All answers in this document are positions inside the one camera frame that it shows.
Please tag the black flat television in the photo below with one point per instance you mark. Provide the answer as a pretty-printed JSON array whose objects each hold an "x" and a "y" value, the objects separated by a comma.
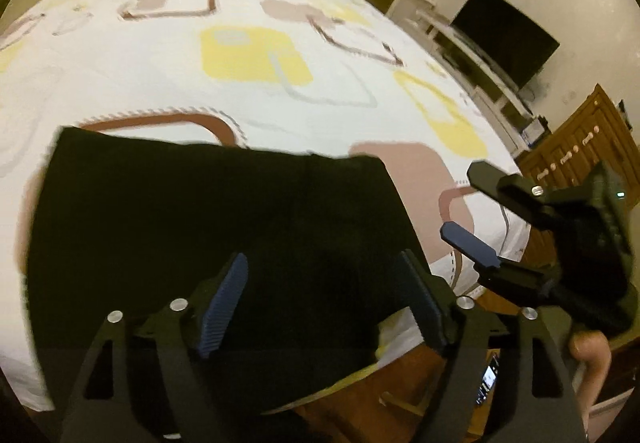
[{"x": 507, "y": 36}]

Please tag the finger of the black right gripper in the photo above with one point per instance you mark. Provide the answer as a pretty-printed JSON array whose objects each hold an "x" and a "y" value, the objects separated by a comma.
[
  {"x": 513, "y": 281},
  {"x": 513, "y": 192}
]

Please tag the smartphone on floor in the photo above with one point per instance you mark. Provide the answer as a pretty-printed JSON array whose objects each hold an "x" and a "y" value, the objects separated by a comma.
[{"x": 489, "y": 379}]

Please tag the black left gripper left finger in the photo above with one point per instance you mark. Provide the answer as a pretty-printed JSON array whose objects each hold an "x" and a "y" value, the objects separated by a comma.
[{"x": 145, "y": 378}]

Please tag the small device on console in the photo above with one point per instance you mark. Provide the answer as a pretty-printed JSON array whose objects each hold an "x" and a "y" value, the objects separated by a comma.
[{"x": 534, "y": 131}]

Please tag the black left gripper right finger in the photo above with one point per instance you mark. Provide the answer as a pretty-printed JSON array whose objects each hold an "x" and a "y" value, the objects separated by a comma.
[{"x": 534, "y": 400}]

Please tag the brown wooden cabinet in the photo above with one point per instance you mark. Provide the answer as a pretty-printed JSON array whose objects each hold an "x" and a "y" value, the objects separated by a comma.
[{"x": 594, "y": 133}]

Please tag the person's right hand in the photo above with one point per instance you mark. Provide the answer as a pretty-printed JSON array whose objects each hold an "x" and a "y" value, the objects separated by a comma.
[{"x": 591, "y": 349}]

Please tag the black pants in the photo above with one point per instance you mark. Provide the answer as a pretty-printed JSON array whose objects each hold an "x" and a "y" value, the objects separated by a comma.
[{"x": 129, "y": 225}]

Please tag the patterned white bed sheet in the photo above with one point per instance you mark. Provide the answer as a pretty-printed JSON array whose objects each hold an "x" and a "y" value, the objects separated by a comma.
[{"x": 329, "y": 77}]

